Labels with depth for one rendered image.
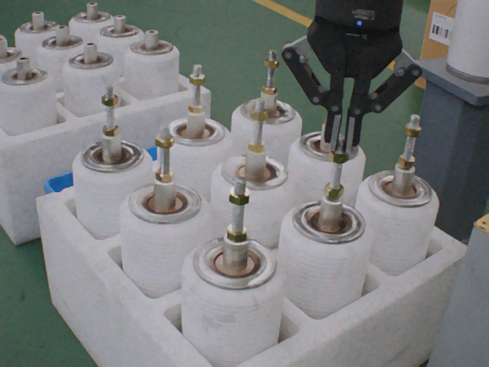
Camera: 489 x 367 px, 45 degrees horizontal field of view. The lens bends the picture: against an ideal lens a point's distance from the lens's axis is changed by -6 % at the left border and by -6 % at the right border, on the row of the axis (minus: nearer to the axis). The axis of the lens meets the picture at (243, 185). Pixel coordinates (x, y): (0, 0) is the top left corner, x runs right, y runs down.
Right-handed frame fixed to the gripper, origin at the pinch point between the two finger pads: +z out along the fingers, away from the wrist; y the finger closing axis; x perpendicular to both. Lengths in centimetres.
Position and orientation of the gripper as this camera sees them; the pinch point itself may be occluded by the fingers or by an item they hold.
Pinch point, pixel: (342, 129)
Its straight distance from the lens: 58.4
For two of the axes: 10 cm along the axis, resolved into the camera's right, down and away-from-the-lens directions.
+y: 9.9, 1.3, -1.0
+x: 1.5, -5.1, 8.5
